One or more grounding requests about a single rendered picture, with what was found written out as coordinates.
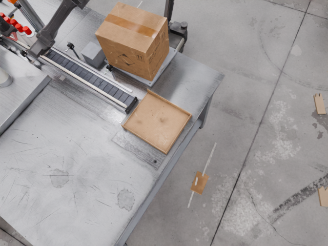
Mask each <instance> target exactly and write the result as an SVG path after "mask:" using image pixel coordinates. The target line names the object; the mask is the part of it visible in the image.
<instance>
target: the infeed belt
mask: <svg viewBox="0 0 328 246"><path fill-rule="evenodd" d="M12 41H14V40H12ZM14 42H15V41H14ZM16 43H17V42H16ZM17 44H19V43H17ZM19 45H20V44H19ZM21 46H22V45H21ZM22 47H24V46H22ZM24 48H25V47H24ZM26 49H27V48H26ZM44 56H45V57H47V58H49V59H50V60H52V61H54V62H55V63H57V64H59V65H60V66H62V67H64V68H65V69H67V70H69V71H70V72H72V73H74V74H75V75H77V76H79V77H80V78H82V79H84V80H85V81H87V82H89V83H90V84H92V85H94V86H95V87H97V88H98V89H100V90H102V91H103V92H105V93H107V94H108V95H110V96H112V97H113V98H115V99H117V100H119V101H120V102H122V103H124V104H125V105H126V106H127V107H126V108H125V107H123V106H121V105H120V104H118V103H116V102H115V101H113V100H112V101H113V102H115V103H116V104H118V105H120V106H121V107H123V108H125V109H127V108H128V107H129V106H130V104H131V103H132V102H133V100H134V99H135V98H134V97H133V96H131V95H129V94H127V93H126V92H124V91H122V90H121V89H119V88H117V87H116V86H114V85H112V84H110V83H109V82H107V81H105V80H104V79H102V78H100V77H98V76H97V75H95V74H93V73H92V72H90V71H88V70H86V69H85V68H83V67H81V66H79V65H78V64H76V63H74V62H73V61H71V60H69V59H68V58H66V57H64V56H63V55H61V54H59V53H57V52H56V51H54V50H52V49H50V50H49V53H48V54H47V55H44ZM40 58H42V57H40ZM42 59H44V58H42ZM44 60H45V59H44ZM45 61H47V60H45ZM47 62H48V61H47ZM49 63H50V62H49ZM50 64H52V63H50ZM52 65H53V64H52ZM54 66H55V65H54ZM55 67H57V66H55ZM57 68H58V67H57ZM58 69H60V68H58ZM60 70H62V69H60ZM62 71H63V70H62ZM63 72H65V71H63ZM65 73H67V72H65ZM67 74H68V73H67ZM68 75H70V74H68ZM70 76H71V75H70ZM72 77H73V76H72ZM74 78H75V77H74ZM75 79H76V78H75ZM77 80H78V79H77ZM79 81H80V80H79ZM80 82H81V81H80ZM82 83H83V82H82ZM84 84H85V83H84ZM85 85H87V84H85ZM87 86H88V85H87ZM88 87H90V86H88ZM90 88H92V87H90ZM92 89H93V88H92ZM93 90H95V89H93ZM95 91H97V90H95ZM97 92H98V91H97ZM98 93H100V92H98ZM100 94H102V93H100ZM102 95H103V94H102ZM103 96H105V95H103ZM105 97H107V96H105ZM107 98H108V97H107ZM108 99H110V98H108ZM110 100H111V99H110Z"/></svg>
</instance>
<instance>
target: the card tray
mask: <svg viewBox="0 0 328 246"><path fill-rule="evenodd" d="M147 91H148V92H147V94H146V95H145V96H144V98H143V99H142V100H141V102H140V103H139V104H138V106H137V107H136V108H135V110H134V111H133V112H132V114H131V115H130V116H129V118H128V119H127V120H126V122H125V123H124V124H123V125H122V124H121V126H122V127H123V128H125V129H126V130H128V131H129V132H131V133H133V134H134V135H136V136H137V137H139V138H141V139H142V140H144V141H145V142H147V143H148V144H150V145H152V146H153V147H155V148H156V149H158V150H159V151H161V152H163V153H164V154H167V153H168V152H169V150H170V149H171V147H172V146H173V144H174V143H175V141H176V139H177V138H178V136H179V135H180V133H181V132H182V130H183V129H184V127H185V126H186V124H187V123H188V121H189V120H190V118H191V117H192V114H191V113H190V112H188V111H186V110H184V109H183V108H181V107H179V106H177V105H176V104H174V103H172V102H170V101H168V100H167V99H165V98H163V97H161V96H159V95H158V94H156V93H154V92H152V91H151V90H149V89H147Z"/></svg>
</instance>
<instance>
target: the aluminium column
mask: <svg viewBox="0 0 328 246"><path fill-rule="evenodd" d="M16 2H17V3H19V4H20V5H21V8H22V10H23V11H24V12H25V14H26V15H27V16H28V17H29V19H30V20H31V21H32V23H33V24H34V25H35V26H36V27H37V29H38V30H42V28H43V27H44V26H45V24H44V23H43V22H42V20H41V19H40V17H39V16H38V14H37V13H36V12H35V10H34V9H33V8H32V6H31V5H30V3H29V2H28V1H27V0H17V1H16Z"/></svg>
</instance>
